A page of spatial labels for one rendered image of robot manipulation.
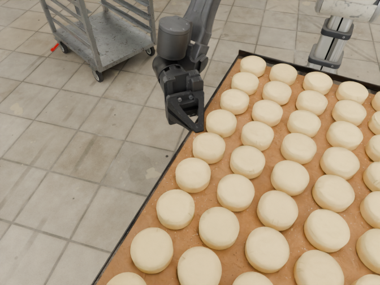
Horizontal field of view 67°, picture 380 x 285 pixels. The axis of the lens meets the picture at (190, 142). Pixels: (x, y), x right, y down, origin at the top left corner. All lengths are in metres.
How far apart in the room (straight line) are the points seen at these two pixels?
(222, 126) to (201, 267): 0.22
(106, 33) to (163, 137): 1.00
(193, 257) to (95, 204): 1.16
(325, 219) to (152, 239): 0.21
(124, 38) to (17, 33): 1.04
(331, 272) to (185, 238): 0.17
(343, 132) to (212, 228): 0.26
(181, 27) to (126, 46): 1.61
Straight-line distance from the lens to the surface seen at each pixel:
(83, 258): 1.40
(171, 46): 0.54
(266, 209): 0.39
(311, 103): 0.54
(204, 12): 0.62
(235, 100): 0.50
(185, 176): 0.40
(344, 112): 0.54
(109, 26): 2.41
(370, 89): 0.65
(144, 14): 2.12
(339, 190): 0.44
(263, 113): 0.49
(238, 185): 0.40
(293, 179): 0.42
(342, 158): 0.47
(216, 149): 0.43
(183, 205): 0.38
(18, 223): 1.58
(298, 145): 0.46
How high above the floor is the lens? 1.26
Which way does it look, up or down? 51 degrees down
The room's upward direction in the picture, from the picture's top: straight up
